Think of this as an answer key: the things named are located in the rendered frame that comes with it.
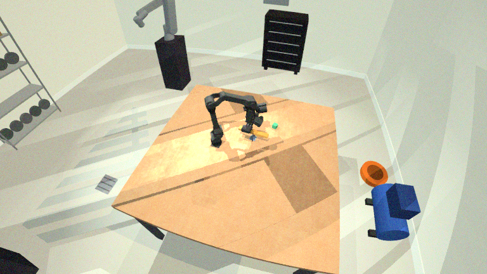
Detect orange bar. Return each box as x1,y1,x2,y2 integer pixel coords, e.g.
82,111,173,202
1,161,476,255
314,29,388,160
238,126,269,139

